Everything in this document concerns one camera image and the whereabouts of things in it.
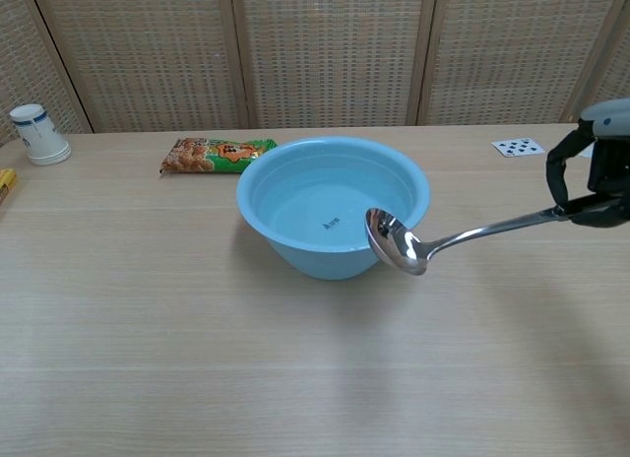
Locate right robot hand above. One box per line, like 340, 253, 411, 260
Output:
544, 98, 630, 229

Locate metal ladle black handle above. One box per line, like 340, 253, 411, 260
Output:
363, 197, 621, 277

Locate light blue bowl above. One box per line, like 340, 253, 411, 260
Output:
235, 136, 432, 282

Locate spades playing card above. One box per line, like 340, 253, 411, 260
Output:
490, 136, 548, 159

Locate woven bamboo folding screen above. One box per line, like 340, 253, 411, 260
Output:
0, 0, 630, 148

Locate green orange snack bag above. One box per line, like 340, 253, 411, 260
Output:
157, 137, 279, 176

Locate white paper cup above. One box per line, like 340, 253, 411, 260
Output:
9, 103, 73, 166

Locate yellow curry box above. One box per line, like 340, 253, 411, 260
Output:
0, 167, 19, 207

